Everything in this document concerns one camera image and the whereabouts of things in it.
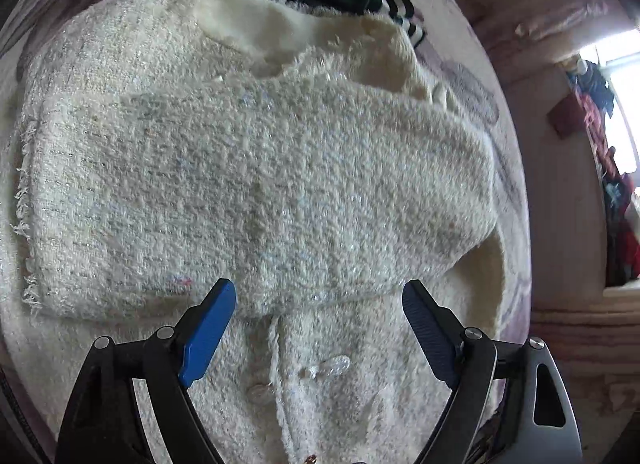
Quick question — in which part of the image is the floral plush blanket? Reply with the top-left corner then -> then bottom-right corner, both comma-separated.
0,0 -> 534,464

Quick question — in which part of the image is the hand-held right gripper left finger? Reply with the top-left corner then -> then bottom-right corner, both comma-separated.
54,278 -> 237,464

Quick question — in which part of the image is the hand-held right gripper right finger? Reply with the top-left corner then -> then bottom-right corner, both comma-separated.
401,279 -> 585,464

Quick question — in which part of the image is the white fuzzy knit sweater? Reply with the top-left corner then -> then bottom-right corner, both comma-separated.
12,0 -> 506,464

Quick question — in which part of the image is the row of hanging clothes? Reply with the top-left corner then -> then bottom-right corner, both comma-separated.
547,58 -> 640,287

